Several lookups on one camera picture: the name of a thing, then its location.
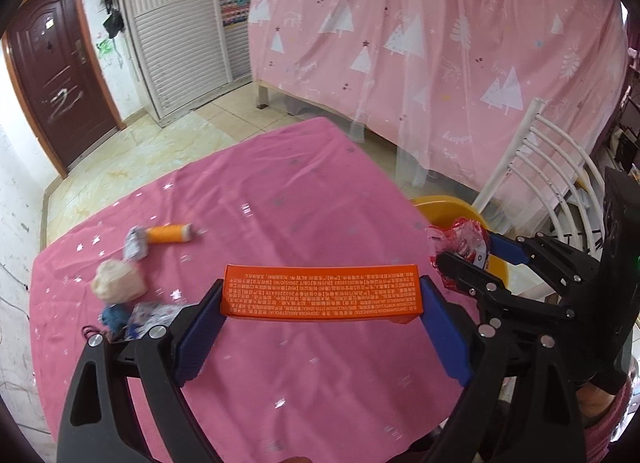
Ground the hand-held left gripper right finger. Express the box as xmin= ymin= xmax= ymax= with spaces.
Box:
xmin=419 ymin=275 xmax=588 ymax=463

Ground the cream crumpled ball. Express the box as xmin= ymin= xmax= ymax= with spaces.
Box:
xmin=91 ymin=259 xmax=148 ymax=303

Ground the small black hanging bag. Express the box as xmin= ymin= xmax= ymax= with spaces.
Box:
xmin=102 ymin=8 xmax=125 ymax=40

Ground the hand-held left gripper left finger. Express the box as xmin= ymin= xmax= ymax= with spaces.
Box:
xmin=56 ymin=278 xmax=228 ymax=463

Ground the white metal chair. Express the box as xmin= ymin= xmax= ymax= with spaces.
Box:
xmin=470 ymin=98 xmax=608 ymax=264

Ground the blue crumpled wrapper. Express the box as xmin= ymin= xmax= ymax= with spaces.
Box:
xmin=100 ymin=302 xmax=132 ymax=339

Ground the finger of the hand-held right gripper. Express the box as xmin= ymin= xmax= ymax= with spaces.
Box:
xmin=436 ymin=252 xmax=531 ymax=325
xmin=482 ymin=233 xmax=538 ymax=269

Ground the pink star tablecloth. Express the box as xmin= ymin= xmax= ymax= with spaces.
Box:
xmin=27 ymin=115 xmax=501 ymax=463

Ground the silver foil wrapper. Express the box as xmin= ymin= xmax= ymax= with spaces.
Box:
xmin=122 ymin=225 xmax=151 ymax=264

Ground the red and white wrapper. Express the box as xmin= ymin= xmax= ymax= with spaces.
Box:
xmin=425 ymin=219 xmax=493 ymax=289

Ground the wooden bed frame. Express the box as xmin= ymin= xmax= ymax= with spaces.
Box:
xmin=252 ymin=79 xmax=371 ymax=144

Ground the white dotted wrapper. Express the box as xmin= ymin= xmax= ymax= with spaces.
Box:
xmin=125 ymin=300 xmax=186 ymax=341

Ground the dark shelf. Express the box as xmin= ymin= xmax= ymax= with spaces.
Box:
xmin=595 ymin=48 xmax=640 ymax=184

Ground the long orange box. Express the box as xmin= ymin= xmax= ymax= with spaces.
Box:
xmin=220 ymin=263 xmax=426 ymax=326

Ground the pink tree-print bed curtain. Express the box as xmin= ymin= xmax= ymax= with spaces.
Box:
xmin=247 ymin=0 xmax=631 ymax=224

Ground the person's right hand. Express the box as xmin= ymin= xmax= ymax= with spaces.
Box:
xmin=575 ymin=379 xmax=621 ymax=424

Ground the orange tube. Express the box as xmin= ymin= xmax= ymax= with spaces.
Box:
xmin=146 ymin=223 xmax=196 ymax=245

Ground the dark brown door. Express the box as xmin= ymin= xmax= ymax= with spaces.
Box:
xmin=0 ymin=0 xmax=126 ymax=178

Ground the white louvered wardrobe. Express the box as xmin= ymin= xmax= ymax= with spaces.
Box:
xmin=112 ymin=0 xmax=261 ymax=126

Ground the person's right forearm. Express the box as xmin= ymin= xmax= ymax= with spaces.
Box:
xmin=582 ymin=358 xmax=640 ymax=463

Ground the yellow chair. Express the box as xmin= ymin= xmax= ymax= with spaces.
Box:
xmin=407 ymin=194 xmax=516 ymax=294

